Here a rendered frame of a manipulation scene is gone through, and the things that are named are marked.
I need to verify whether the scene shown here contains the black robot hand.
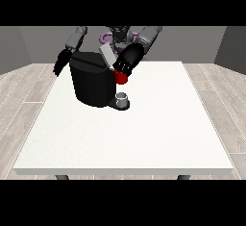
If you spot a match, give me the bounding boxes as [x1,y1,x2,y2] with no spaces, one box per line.
[52,47,74,78]
[111,42,144,78]

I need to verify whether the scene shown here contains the red pod holder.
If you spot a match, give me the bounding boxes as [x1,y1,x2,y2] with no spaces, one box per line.
[113,69,129,86]

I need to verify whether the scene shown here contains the pale grey machine lid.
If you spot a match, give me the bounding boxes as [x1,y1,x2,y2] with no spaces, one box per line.
[98,42,117,70]

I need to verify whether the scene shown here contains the black coffee machine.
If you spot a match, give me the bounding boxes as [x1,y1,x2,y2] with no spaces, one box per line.
[68,50,131,111]

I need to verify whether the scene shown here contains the grey robot trunk purple rings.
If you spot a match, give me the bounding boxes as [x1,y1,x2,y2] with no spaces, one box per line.
[99,26,142,57]

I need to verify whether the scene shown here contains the small grey cup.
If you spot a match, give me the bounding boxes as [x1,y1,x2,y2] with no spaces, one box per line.
[115,91,130,108]

